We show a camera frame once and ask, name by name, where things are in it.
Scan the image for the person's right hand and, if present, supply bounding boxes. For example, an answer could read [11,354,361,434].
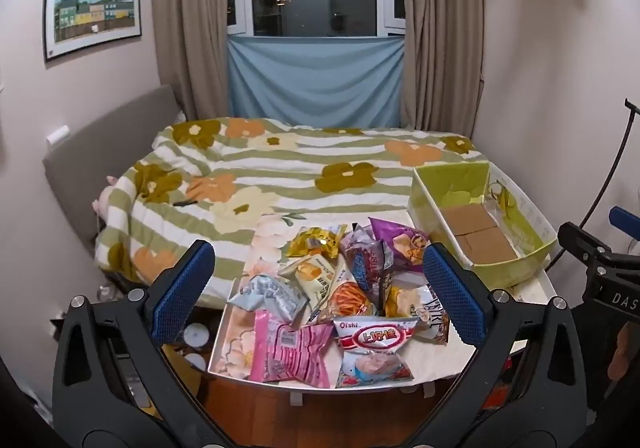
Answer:
[607,322,640,380]

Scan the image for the cream yellow snack packet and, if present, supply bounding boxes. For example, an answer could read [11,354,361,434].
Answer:
[277,255,342,314]

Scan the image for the orange snack packet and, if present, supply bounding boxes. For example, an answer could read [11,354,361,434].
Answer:
[307,278,382,327]

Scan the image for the white snack packet pink print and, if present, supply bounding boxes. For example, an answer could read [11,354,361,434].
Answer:
[340,223,385,269]

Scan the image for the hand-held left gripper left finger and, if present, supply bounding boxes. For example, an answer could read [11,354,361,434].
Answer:
[51,239,227,448]

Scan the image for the beige curtain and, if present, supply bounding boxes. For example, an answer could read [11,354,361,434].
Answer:
[152,0,237,122]
[400,0,487,137]

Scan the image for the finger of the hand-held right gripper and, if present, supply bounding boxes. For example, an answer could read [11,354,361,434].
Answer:
[608,207,640,235]
[557,221,615,275]

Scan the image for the white red label snack packet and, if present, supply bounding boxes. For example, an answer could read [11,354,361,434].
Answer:
[332,315,419,389]

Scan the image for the red label bread packet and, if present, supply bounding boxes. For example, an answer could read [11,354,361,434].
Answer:
[345,241,397,310]

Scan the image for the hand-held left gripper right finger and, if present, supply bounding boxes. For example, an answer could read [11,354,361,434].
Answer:
[414,242,590,448]

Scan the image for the grey white snack packet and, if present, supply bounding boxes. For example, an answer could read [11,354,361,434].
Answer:
[227,275,309,324]

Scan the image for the blue cloth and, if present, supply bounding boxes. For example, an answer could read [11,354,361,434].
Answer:
[227,35,405,129]

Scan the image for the pink plush toy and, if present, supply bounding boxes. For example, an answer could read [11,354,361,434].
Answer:
[92,175,119,220]

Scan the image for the black cable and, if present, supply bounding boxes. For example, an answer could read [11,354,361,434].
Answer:
[547,98,640,275]

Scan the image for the purple snack packet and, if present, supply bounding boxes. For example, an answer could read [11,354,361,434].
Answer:
[369,217,432,274]

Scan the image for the framed wall picture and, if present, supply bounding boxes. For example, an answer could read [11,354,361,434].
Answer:
[42,0,143,62]

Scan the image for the green cardboard box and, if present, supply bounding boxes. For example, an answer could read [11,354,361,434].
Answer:
[407,161,559,287]

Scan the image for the white silver snack packet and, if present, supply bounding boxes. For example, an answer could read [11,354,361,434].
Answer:
[414,284,452,345]

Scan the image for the grey headboard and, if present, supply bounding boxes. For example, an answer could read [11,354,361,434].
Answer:
[42,84,183,251]

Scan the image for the striped floral blanket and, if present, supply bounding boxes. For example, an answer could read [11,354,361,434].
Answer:
[95,117,489,305]

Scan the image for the gold snack packet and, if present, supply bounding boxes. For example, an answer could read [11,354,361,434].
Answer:
[285,224,348,259]

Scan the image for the pale yellow chip packet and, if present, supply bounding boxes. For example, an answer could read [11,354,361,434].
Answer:
[385,285,430,319]

